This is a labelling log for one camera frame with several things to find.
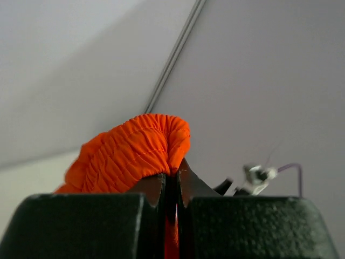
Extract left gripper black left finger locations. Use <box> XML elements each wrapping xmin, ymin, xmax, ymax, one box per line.
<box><xmin>1</xmin><ymin>174</ymin><xmax>165</xmax><ymax>258</ymax></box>

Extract orange shorts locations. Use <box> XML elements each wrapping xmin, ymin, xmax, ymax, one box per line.
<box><xmin>53</xmin><ymin>113</ymin><xmax>191</xmax><ymax>259</ymax></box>

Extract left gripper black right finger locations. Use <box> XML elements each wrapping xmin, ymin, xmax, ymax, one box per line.
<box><xmin>177</xmin><ymin>160</ymin><xmax>339</xmax><ymax>258</ymax></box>

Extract aluminium corner post left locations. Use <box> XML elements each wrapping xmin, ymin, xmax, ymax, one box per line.
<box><xmin>144</xmin><ymin>0</ymin><xmax>207</xmax><ymax>114</ymax></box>

